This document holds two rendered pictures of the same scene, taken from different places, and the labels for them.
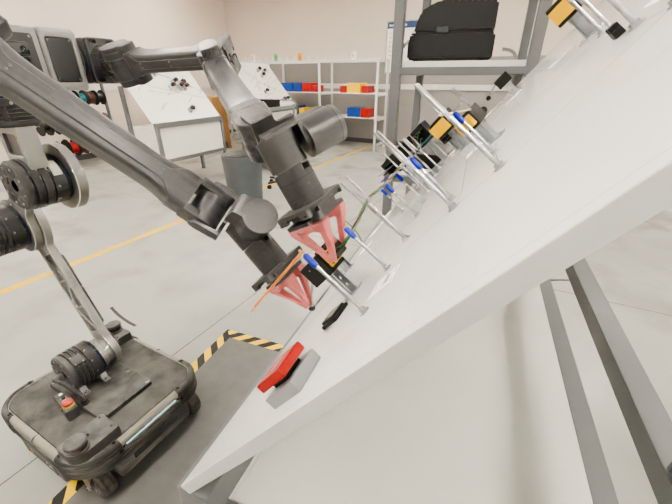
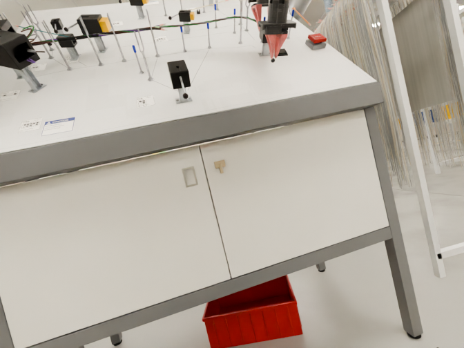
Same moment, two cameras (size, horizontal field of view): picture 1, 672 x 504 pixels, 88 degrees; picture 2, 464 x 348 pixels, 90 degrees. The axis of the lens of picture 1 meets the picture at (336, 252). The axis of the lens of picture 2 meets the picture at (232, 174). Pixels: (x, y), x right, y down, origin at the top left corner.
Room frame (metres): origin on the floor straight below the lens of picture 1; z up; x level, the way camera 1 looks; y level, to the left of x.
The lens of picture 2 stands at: (1.13, 0.57, 0.72)
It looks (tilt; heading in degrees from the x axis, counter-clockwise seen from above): 2 degrees down; 238
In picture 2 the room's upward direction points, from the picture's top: 13 degrees counter-clockwise
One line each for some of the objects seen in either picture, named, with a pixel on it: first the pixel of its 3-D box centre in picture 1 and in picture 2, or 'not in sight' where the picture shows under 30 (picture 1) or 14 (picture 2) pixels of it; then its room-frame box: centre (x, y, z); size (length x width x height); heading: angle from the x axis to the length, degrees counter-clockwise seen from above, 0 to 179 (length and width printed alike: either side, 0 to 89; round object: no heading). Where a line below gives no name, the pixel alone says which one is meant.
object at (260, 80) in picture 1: (267, 109); not in sight; (7.50, 1.37, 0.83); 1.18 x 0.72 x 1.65; 154
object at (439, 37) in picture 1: (452, 33); not in sight; (1.56, -0.45, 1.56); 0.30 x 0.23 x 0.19; 70
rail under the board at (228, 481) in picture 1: (336, 298); (195, 131); (0.85, 0.00, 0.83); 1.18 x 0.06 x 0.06; 159
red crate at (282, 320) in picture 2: not in sight; (251, 304); (0.61, -0.34, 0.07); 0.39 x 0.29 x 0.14; 143
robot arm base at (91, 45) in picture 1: (110, 61); not in sight; (1.18, 0.67, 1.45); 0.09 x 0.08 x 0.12; 152
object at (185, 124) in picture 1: (175, 121); not in sight; (5.43, 2.36, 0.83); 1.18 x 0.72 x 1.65; 152
